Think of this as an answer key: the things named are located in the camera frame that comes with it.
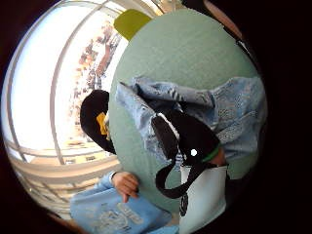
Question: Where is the blue denim garment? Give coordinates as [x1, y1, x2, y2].
[115, 76, 268, 172]

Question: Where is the person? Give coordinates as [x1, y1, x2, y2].
[68, 89, 180, 234]

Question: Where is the yellow hair clip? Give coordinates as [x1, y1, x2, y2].
[96, 111, 109, 137]

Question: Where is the yellow-green chair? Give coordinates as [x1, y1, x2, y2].
[113, 8, 153, 42]

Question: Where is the white window frame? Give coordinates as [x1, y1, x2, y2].
[1, 0, 164, 183]

